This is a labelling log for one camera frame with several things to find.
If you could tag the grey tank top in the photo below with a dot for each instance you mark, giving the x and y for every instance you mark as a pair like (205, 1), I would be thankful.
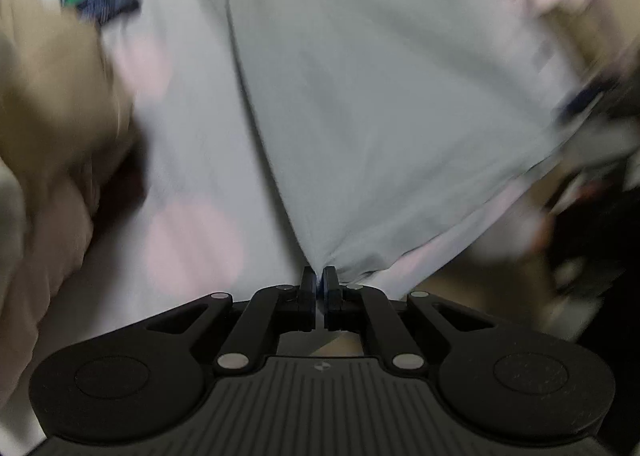
(375, 111)

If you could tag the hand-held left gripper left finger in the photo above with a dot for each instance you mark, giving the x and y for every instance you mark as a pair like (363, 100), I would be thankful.
(306, 296)

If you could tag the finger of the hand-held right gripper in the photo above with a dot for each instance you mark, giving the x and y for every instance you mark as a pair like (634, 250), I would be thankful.
(585, 100)

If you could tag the beige jacket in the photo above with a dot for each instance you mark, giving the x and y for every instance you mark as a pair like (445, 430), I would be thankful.
(45, 111)

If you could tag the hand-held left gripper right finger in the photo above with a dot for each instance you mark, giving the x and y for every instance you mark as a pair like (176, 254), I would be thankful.
(332, 296)

